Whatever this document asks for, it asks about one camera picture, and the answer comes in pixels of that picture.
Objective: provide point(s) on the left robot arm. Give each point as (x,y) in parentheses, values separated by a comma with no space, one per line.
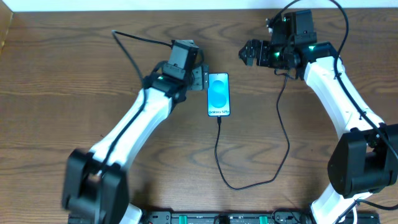
(96,186)

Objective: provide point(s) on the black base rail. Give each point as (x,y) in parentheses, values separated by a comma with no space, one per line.
(280,216)

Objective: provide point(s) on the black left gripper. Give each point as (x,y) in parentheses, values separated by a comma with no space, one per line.
(200,78)

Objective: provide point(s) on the blue screen Galaxy smartphone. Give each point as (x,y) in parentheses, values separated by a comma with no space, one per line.
(218,97)

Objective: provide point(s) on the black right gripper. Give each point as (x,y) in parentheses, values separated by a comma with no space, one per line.
(259,53)

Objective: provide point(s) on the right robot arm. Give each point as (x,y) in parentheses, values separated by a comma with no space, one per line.
(364,161)

